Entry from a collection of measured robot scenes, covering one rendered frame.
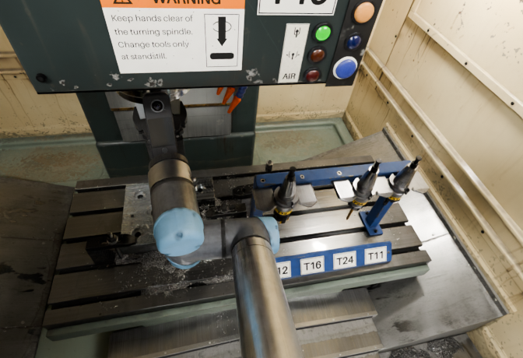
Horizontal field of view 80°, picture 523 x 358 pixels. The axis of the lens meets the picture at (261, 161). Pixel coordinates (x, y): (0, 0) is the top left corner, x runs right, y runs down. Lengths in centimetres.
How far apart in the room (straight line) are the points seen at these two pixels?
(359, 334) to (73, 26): 116
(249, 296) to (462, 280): 102
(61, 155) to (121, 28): 156
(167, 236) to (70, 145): 152
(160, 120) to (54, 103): 133
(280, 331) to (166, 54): 37
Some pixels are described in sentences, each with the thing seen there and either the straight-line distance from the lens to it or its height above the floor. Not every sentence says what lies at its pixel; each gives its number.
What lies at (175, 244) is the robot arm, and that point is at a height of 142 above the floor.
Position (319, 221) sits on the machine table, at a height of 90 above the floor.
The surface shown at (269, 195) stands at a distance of 80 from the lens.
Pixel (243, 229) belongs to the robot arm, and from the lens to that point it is 59.
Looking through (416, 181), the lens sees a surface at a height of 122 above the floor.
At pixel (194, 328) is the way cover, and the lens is 115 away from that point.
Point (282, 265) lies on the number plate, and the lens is 101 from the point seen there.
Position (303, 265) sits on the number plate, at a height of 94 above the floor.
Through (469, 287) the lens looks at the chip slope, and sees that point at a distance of 138.
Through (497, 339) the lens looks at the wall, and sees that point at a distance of 145.
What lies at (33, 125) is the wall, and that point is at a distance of 201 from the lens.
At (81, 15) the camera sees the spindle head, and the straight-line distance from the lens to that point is 42.
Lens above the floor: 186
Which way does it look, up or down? 48 degrees down
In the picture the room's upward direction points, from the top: 8 degrees clockwise
